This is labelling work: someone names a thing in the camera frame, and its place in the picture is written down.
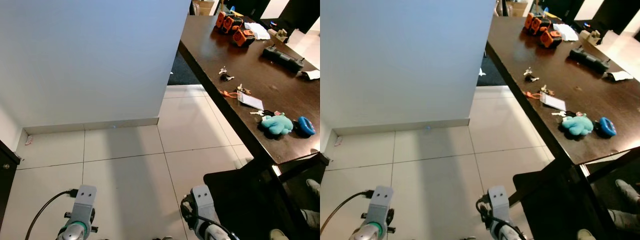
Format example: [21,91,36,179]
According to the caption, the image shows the white rectangular tag card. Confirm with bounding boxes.
[237,91,265,111]
[539,92,568,112]

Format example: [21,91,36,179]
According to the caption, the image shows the black floor mat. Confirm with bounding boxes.
[203,160,321,240]
[512,165,640,240]

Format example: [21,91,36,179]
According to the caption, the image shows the keys with orange lanyard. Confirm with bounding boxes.
[219,83,254,99]
[522,84,556,100]

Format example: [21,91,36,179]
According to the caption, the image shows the dark brown wooden table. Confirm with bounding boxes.
[485,14,640,167]
[177,14,321,167]

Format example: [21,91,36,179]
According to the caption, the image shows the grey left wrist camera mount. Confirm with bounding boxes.
[367,185,395,226]
[72,184,98,225]

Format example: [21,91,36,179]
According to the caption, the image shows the blue oval handheld device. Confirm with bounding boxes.
[594,116,618,138]
[294,115,317,137]

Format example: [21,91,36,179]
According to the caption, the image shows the small open cardboard box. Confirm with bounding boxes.
[192,0,217,17]
[504,0,530,19]

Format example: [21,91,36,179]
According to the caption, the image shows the turquoise plush keychain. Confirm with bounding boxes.
[560,113,595,137]
[259,112,295,136]

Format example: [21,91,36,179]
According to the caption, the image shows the dark blue carpet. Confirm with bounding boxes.
[472,53,507,88]
[166,51,202,87]

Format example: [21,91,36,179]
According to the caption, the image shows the long black device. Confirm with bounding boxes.
[568,46,611,76]
[260,44,305,74]

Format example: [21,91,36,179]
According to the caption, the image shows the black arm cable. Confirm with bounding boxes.
[320,189,374,236]
[492,215,527,240]
[25,188,79,240]
[197,214,240,240]

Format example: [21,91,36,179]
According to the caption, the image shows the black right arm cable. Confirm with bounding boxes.
[492,215,527,240]
[197,214,240,240]

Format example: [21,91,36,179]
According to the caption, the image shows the white crumpled paper sheet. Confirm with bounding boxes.
[244,22,271,41]
[552,23,580,42]

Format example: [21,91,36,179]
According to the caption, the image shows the white furniture top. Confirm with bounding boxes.
[287,17,321,70]
[597,10,640,84]

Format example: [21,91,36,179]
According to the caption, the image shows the black metal floor frame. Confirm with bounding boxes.
[272,152,321,184]
[580,147,640,184]

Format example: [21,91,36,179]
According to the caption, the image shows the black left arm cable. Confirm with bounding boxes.
[320,189,374,236]
[25,188,79,240]

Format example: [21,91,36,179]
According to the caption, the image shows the dark wooden cabinet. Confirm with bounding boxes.
[0,138,22,231]

